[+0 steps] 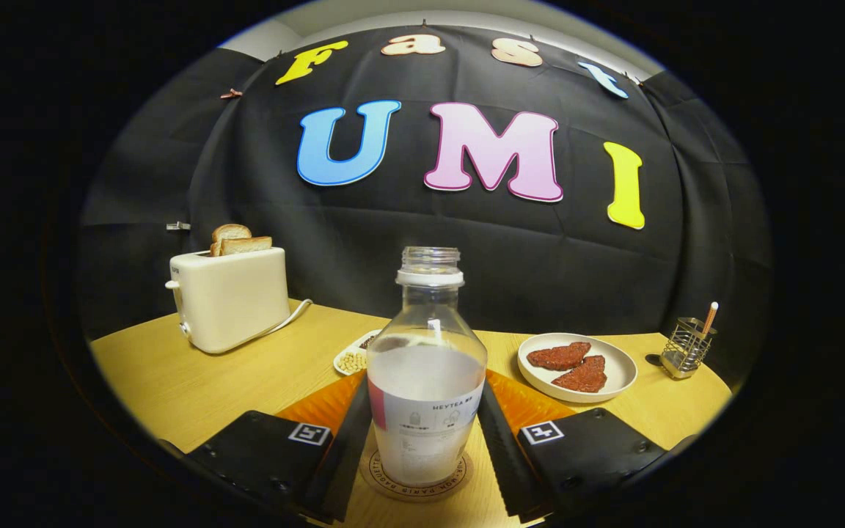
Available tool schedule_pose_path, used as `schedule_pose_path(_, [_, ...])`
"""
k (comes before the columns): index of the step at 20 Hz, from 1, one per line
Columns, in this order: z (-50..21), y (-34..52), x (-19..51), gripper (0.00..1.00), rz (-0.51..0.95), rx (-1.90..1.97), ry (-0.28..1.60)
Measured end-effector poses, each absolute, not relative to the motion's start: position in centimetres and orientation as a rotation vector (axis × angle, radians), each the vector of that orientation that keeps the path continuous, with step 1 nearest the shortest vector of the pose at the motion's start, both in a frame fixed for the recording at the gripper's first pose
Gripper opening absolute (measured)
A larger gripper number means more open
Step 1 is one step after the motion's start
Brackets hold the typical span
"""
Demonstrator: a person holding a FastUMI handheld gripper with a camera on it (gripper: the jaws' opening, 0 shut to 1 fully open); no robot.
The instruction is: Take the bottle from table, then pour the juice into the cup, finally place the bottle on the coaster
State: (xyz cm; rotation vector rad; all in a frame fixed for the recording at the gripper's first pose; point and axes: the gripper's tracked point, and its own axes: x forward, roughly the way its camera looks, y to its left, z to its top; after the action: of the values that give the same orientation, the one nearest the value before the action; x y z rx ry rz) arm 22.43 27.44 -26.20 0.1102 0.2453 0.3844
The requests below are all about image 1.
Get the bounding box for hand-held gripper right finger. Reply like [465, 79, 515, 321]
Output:
[475, 369, 695, 523]

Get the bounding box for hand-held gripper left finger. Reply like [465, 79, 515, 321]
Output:
[162, 370, 373, 525]

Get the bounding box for round wooden coaster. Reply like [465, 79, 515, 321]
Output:
[359, 440, 475, 503]

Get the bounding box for clear juice bottle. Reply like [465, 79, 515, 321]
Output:
[366, 246, 488, 486]

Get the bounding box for white divided bean dish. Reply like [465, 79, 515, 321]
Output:
[333, 329, 383, 376]

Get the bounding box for red meat slice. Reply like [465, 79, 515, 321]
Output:
[526, 342, 593, 371]
[552, 355, 608, 394]

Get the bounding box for wooden table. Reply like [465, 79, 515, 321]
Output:
[90, 297, 733, 528]

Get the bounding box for white round plate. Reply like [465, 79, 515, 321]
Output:
[517, 333, 638, 404]

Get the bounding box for cream toaster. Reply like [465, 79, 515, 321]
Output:
[165, 247, 291, 355]

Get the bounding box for black backdrop cloth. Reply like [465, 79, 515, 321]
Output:
[78, 26, 774, 382]

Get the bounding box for toast slice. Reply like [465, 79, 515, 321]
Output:
[219, 235, 274, 257]
[210, 224, 252, 257]

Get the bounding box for white toaster cable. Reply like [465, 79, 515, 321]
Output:
[246, 298, 314, 342]

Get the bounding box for metal wire holder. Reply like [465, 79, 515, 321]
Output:
[660, 317, 718, 380]

